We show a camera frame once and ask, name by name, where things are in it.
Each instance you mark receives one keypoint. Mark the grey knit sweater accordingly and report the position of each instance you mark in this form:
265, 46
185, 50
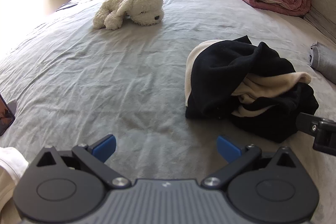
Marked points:
325, 61

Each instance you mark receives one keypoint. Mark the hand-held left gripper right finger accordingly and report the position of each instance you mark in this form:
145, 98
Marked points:
228, 150

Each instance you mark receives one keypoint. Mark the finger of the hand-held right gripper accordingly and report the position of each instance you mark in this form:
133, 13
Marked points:
305, 123

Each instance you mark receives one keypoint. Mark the smartphone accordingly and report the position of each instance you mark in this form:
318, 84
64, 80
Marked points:
4, 116

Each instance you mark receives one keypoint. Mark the dark flat tablet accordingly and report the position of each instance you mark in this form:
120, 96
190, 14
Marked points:
66, 7

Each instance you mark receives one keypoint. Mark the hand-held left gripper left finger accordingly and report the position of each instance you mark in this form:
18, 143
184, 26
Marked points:
105, 146

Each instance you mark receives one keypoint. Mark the cream and black sweatshirt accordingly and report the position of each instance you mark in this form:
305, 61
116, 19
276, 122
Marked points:
215, 69

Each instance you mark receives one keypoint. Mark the white garment with orange print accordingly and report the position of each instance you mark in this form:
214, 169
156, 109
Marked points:
10, 169

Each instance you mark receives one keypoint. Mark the white plush dog toy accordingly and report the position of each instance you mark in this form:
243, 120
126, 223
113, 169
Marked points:
141, 6

